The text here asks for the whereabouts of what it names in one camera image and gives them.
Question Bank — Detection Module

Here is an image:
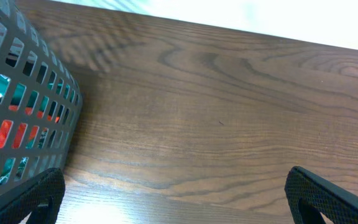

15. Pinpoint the grey plastic basket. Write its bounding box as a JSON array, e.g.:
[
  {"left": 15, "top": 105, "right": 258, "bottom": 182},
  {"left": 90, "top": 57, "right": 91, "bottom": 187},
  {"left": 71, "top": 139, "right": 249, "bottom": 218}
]
[{"left": 0, "top": 0, "right": 84, "bottom": 203}]

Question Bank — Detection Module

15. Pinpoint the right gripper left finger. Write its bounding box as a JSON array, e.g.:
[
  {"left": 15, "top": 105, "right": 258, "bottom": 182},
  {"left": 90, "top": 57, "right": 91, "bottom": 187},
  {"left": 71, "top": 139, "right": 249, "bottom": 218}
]
[{"left": 0, "top": 168, "right": 65, "bottom": 224}]

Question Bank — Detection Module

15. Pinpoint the green Nescafe coffee bag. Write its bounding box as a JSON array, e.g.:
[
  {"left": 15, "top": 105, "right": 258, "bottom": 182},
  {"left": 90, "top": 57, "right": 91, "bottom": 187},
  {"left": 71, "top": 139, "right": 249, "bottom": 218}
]
[{"left": 0, "top": 21, "right": 80, "bottom": 187}]

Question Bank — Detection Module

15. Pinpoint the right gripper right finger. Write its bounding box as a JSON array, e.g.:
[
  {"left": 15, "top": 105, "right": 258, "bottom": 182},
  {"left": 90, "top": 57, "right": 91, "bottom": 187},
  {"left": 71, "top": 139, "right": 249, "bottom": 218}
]
[{"left": 285, "top": 166, "right": 358, "bottom": 223}]

